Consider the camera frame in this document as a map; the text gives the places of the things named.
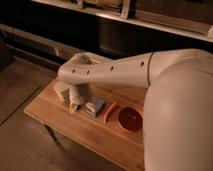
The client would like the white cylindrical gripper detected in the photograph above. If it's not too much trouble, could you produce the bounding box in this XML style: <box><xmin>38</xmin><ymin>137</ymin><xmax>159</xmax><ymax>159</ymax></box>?
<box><xmin>69</xmin><ymin>84</ymin><xmax>91</xmax><ymax>114</ymax></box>

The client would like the beige ceramic cup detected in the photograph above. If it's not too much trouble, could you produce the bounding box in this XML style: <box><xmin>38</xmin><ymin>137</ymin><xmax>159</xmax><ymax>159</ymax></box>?
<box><xmin>53</xmin><ymin>82</ymin><xmax>69</xmax><ymax>101</ymax></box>

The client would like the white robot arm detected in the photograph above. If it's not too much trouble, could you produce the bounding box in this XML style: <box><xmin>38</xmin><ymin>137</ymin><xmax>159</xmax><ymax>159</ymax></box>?
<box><xmin>58</xmin><ymin>49</ymin><xmax>213</xmax><ymax>171</ymax></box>

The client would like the blue sponge block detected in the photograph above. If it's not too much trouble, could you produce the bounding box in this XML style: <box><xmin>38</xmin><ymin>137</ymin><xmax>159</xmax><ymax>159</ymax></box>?
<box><xmin>83</xmin><ymin>97</ymin><xmax>107</xmax><ymax>118</ymax></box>

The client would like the wooden table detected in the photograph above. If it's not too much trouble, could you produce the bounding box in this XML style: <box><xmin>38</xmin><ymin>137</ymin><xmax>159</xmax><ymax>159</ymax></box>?
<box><xmin>24</xmin><ymin>78</ymin><xmax>146</xmax><ymax>171</ymax></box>

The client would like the red round bowl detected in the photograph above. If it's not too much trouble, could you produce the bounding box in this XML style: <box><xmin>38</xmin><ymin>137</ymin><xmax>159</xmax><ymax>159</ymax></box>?
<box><xmin>118</xmin><ymin>107</ymin><xmax>143</xmax><ymax>132</ymax></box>

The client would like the metal shelf rail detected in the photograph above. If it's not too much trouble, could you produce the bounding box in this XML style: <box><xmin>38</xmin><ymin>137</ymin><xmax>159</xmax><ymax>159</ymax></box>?
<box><xmin>33</xmin><ymin>0</ymin><xmax>213</xmax><ymax>43</ymax></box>

